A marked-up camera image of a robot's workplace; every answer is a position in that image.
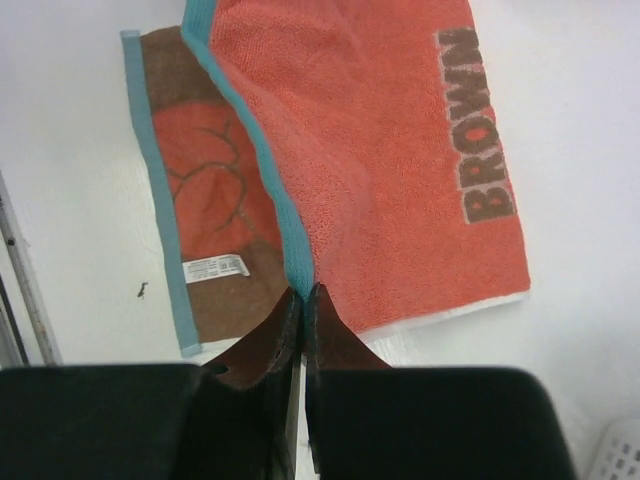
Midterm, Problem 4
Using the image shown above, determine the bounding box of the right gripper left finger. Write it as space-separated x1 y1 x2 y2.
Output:
1 291 302 479

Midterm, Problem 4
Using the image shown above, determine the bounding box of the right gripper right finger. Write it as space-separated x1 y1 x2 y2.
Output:
304 284 576 479

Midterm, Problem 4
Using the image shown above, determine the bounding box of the red white towel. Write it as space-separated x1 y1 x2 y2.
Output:
121 1 531 357

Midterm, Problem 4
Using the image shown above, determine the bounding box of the empty white basket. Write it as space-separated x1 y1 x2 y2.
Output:
584 418 640 480

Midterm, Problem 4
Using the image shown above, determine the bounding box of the aluminium frame rail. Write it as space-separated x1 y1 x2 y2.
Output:
1 182 62 366

